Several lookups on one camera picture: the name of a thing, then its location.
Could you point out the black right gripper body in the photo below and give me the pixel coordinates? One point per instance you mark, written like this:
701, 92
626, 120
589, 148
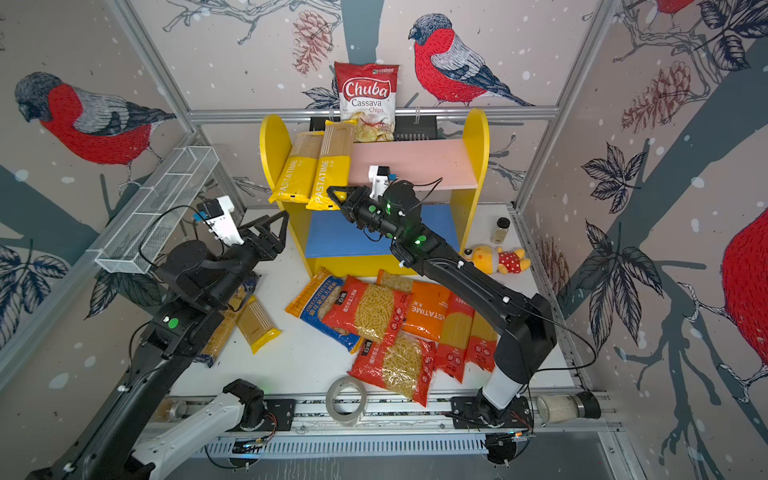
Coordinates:
372, 218

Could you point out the white wire mesh basket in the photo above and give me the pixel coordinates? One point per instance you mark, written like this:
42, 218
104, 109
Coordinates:
161, 202

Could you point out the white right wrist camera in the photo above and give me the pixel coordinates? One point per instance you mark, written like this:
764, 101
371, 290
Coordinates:
380, 177

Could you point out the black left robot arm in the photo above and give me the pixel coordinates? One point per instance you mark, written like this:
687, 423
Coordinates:
202, 285

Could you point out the small spice jar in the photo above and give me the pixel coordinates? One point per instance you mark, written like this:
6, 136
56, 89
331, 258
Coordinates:
501, 230

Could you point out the clear tape roll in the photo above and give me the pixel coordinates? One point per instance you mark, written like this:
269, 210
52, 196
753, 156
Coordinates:
346, 401

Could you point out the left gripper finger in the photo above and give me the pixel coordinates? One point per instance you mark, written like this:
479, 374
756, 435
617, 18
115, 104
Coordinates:
266, 221
284, 219

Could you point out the red Chuba cassava chips bag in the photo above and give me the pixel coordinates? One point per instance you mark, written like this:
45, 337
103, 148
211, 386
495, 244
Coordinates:
367, 98

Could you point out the red spaghetti bag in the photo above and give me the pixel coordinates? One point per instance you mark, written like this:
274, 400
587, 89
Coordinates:
453, 344
482, 344

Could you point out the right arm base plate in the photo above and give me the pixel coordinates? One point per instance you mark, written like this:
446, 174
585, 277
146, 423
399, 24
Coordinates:
476, 412

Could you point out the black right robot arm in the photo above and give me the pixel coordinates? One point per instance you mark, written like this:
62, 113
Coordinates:
525, 326

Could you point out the black rack behind shelf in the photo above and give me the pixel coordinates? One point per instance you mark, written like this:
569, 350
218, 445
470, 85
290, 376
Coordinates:
417, 127

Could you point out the red macaroni bag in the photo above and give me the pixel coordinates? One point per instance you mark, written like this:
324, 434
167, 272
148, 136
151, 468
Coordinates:
373, 312
404, 367

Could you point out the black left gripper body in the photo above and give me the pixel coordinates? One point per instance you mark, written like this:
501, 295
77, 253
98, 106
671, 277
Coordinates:
262, 252

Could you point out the red macaroni bag upper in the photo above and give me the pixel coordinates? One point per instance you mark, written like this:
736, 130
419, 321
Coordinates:
373, 312

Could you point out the glass jar black lid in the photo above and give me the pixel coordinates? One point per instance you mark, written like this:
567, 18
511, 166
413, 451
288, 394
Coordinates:
554, 409

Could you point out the red macaroni bag lower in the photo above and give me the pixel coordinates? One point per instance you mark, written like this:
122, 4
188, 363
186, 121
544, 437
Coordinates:
404, 367

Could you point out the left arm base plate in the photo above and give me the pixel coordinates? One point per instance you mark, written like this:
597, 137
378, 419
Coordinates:
268, 416

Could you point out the yellow Pastatime spaghetti bag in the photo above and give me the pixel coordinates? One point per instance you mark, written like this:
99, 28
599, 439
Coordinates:
334, 164
297, 177

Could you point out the yellow plush toy red dress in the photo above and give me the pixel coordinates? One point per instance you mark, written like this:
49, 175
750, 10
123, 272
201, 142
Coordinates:
494, 259

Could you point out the blue orange pasta bag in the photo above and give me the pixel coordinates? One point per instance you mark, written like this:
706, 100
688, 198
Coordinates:
314, 303

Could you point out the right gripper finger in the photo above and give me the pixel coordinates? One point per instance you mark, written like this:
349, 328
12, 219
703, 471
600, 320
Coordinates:
346, 190
347, 201

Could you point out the orange Pastatime pasta bag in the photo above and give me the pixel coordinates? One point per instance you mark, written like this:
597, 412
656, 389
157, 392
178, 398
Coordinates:
427, 308

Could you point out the yellow shelf pink blue boards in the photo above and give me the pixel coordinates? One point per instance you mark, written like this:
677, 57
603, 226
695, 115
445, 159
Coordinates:
327, 240

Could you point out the dark blue spaghetti bag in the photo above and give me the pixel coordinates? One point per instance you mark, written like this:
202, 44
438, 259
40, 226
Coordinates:
235, 308

